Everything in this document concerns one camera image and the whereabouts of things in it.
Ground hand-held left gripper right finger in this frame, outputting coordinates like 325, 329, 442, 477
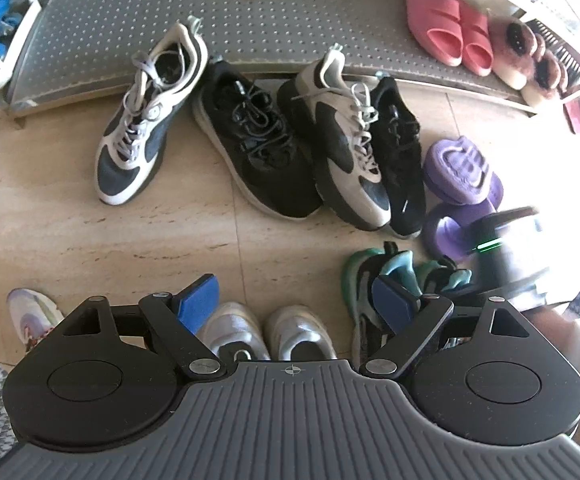
359, 279, 533, 380

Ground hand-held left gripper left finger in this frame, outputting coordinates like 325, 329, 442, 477
60, 273, 228, 380

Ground grey sneaker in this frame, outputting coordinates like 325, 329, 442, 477
197, 301, 271, 361
264, 304, 338, 361

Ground black teal sneaker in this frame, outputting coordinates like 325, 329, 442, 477
410, 259, 475, 306
341, 242, 423, 361

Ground purple slipper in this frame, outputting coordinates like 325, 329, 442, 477
423, 137, 505, 206
422, 202, 496, 263

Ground white navy sneaker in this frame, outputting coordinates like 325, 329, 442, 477
276, 44, 395, 233
94, 16, 209, 206

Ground metal shoe rack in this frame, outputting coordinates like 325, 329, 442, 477
4, 0, 580, 121

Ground person's right forearm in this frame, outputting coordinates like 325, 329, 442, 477
530, 300, 580, 411

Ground white shoe red laces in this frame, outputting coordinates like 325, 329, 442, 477
7, 287, 65, 353

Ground fluffy pink slipper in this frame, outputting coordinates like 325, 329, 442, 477
520, 47, 568, 107
487, 16, 538, 91

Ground dark ribbed object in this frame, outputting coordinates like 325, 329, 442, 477
527, 19, 580, 93

